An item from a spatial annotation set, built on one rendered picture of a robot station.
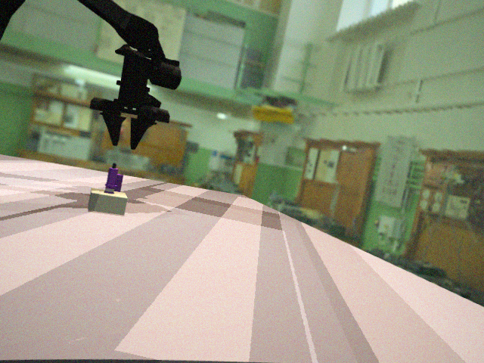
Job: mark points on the pale yellow square block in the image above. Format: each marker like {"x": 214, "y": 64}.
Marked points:
{"x": 107, "y": 203}

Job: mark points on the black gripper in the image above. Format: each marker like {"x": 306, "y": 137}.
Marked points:
{"x": 131, "y": 95}

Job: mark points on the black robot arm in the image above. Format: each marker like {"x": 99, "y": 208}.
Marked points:
{"x": 134, "y": 31}

